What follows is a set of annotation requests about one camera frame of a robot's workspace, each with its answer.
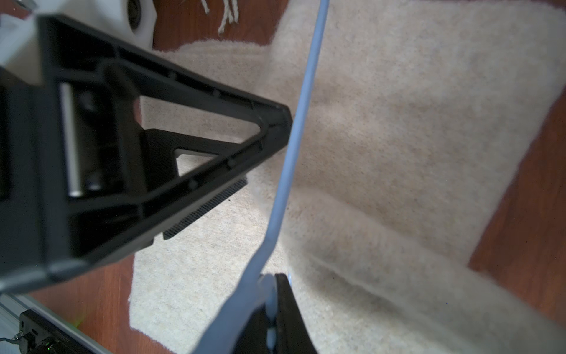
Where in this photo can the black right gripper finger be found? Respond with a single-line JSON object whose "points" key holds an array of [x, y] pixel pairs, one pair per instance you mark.
{"points": [[277, 326]]}

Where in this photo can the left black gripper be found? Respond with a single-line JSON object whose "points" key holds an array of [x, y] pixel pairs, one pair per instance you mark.
{"points": [[73, 158]]}

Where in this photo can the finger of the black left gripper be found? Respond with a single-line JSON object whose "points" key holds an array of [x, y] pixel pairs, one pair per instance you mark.
{"points": [[184, 102], [207, 186]]}

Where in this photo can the blue wire hanger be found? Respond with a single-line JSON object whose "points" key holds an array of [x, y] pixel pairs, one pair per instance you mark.
{"points": [[254, 288]]}

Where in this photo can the blue plaid fringed scarf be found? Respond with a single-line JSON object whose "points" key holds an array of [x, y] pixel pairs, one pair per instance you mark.
{"points": [[225, 15]]}

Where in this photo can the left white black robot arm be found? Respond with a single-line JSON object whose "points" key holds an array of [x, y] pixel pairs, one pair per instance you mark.
{"points": [[129, 21]]}

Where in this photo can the beige wool mat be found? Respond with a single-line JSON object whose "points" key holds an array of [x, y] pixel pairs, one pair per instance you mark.
{"points": [[420, 115]]}

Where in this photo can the aluminium front rail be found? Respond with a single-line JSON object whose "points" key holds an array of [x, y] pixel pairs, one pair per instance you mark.
{"points": [[13, 305]]}

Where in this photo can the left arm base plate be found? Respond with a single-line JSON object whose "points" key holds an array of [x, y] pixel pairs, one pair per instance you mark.
{"points": [[41, 336]]}

